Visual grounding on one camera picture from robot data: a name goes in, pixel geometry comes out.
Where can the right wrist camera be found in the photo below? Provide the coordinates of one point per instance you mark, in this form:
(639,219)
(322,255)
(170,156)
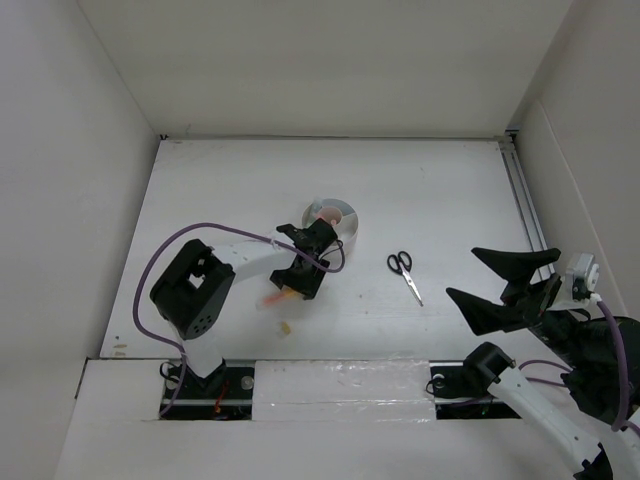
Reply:
(578,283)

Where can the orange yellow highlighter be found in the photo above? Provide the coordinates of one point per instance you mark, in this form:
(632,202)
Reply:
(274,299)

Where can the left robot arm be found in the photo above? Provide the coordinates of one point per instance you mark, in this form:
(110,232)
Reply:
(191,292)

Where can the red pink pen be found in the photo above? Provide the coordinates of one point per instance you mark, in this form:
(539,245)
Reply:
(329,214)

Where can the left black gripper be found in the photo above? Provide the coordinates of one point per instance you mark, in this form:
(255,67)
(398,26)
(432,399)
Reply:
(306,286)

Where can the white round divided organizer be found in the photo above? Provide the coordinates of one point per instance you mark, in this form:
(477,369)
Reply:
(346,229)

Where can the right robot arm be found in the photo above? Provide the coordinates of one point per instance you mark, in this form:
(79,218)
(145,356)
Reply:
(598,356)

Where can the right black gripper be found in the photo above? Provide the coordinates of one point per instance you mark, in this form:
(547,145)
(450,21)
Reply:
(526,300)

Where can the clear tape sheet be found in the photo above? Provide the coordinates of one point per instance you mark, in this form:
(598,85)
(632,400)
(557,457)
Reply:
(379,391)

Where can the aluminium rail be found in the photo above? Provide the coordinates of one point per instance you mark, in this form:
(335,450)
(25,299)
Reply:
(524,203)

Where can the black handled scissors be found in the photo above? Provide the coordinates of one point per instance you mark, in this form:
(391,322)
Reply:
(401,264)

